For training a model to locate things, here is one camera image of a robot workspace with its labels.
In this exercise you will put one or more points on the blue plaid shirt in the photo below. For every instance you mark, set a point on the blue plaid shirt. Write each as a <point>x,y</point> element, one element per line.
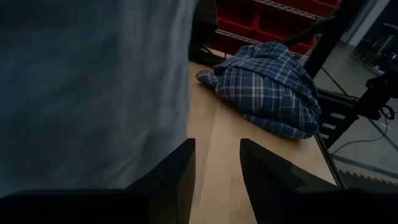
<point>267,90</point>

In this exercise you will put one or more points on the black equipment stand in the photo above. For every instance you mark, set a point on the black equipment stand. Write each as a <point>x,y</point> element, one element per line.
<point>377,90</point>

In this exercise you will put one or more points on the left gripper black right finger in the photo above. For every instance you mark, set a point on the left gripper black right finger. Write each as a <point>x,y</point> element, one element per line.
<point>280,193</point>

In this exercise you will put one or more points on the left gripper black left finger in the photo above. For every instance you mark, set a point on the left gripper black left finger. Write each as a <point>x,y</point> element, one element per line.
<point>168,186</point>

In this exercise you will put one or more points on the grey hooded sweatshirt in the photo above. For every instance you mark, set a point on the grey hooded sweatshirt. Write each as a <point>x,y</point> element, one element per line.
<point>93,93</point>

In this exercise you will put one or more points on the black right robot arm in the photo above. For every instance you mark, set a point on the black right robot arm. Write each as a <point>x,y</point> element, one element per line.
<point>203,28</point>

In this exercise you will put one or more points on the black table frame bracket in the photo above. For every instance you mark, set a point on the black table frame bracket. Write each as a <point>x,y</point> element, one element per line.
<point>335,115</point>

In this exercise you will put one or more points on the black frame post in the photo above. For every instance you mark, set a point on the black frame post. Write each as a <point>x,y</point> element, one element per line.
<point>332,37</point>

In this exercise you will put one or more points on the red storage bin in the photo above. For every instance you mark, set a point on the red storage bin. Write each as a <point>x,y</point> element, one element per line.
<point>280,31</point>
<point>236,18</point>
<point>317,6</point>

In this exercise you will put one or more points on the red storage bins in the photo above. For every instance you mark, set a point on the red storage bins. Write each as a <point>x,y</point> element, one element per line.
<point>236,35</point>

